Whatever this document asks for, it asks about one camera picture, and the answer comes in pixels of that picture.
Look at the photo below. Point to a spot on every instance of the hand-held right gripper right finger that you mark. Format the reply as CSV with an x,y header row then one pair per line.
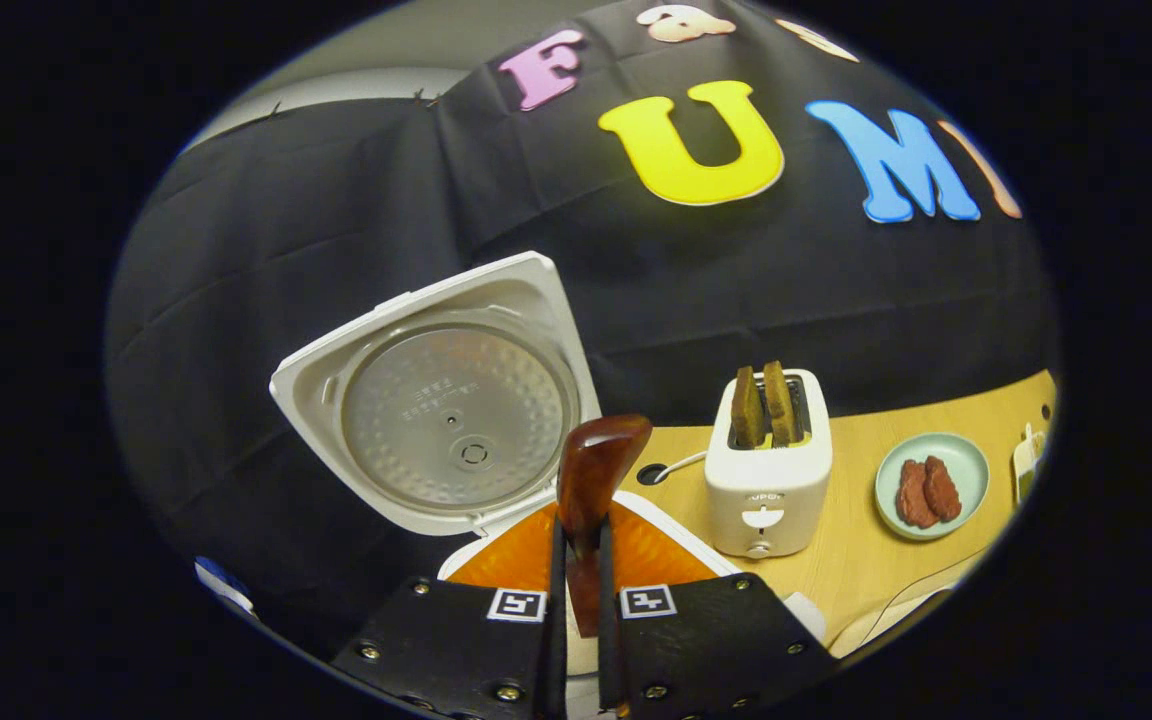
x,y
607,640

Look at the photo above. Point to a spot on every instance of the clear plastic rice box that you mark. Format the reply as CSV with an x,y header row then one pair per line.
x,y
896,610

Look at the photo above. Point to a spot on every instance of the white divided dish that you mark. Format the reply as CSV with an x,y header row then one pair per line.
x,y
1024,465

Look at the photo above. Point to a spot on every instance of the pale green plate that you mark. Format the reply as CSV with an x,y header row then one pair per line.
x,y
973,472

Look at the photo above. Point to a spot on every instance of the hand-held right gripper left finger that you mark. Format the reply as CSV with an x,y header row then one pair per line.
x,y
555,640

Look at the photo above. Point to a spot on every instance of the brown bread slice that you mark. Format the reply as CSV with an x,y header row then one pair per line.
x,y
747,408
780,402

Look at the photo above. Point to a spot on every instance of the white toaster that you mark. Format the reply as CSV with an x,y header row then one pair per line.
x,y
766,480

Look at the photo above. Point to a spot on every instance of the blue and white object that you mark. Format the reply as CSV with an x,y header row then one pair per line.
x,y
221,583

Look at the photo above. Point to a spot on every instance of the red meat piece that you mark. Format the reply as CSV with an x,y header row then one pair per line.
x,y
914,495
944,488

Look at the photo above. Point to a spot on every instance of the white rice cooker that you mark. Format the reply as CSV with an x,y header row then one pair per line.
x,y
456,420

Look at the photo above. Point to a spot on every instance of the brown wooden spoon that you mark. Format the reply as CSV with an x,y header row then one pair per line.
x,y
596,470

